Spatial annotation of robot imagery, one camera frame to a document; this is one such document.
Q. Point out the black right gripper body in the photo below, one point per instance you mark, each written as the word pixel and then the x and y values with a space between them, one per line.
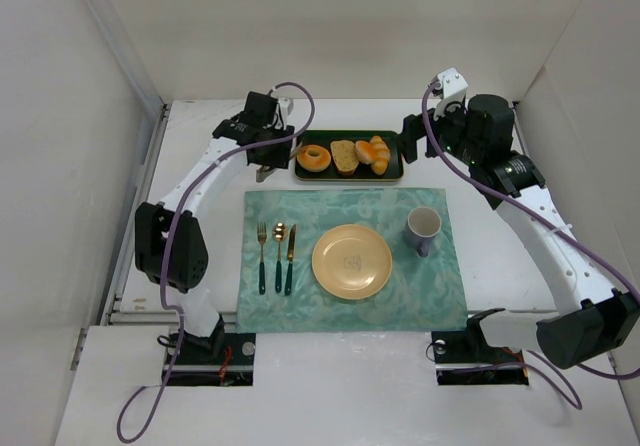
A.
pixel 410 133

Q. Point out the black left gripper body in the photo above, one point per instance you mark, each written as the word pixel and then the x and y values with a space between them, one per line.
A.
pixel 270 152

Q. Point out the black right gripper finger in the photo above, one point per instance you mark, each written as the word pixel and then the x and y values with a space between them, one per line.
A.
pixel 413 128
pixel 410 152

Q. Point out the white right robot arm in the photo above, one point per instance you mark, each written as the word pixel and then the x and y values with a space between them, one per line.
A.
pixel 596 306

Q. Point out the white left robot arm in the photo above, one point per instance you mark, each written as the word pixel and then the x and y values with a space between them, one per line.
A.
pixel 169 245

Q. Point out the striped long bread roll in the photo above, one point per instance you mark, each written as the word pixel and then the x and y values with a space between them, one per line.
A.
pixel 381 155

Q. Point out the seeded bread slice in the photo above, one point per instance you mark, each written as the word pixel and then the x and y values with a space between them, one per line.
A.
pixel 344 157

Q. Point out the orange bagel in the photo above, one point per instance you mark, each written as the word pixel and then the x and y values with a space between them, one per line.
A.
pixel 314 158

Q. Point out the round orange bun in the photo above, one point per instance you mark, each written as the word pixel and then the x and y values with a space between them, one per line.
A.
pixel 365 152

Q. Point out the purple mug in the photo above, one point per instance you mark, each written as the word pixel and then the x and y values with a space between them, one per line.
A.
pixel 422 226

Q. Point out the yellow round plate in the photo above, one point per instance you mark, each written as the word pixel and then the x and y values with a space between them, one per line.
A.
pixel 352 262

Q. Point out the teal patterned placemat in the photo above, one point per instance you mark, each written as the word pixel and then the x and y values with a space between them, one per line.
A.
pixel 422 294

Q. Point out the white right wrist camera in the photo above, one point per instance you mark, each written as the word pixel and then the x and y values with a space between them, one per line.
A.
pixel 450 88

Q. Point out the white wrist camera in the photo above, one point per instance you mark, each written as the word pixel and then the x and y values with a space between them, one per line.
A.
pixel 283 109
pixel 450 88

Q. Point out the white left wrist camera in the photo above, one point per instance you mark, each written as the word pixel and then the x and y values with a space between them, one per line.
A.
pixel 283 109

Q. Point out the gold spoon green handle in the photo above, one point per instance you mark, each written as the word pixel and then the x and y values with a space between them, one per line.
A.
pixel 279 234

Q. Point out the gold fork green handle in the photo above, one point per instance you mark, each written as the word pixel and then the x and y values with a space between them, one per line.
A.
pixel 262 238

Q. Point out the gold knife green handle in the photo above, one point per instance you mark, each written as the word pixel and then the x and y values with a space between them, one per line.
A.
pixel 290 259

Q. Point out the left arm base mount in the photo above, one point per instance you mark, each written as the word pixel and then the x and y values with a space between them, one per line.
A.
pixel 232 366

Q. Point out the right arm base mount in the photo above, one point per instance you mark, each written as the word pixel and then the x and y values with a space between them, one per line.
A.
pixel 462 359

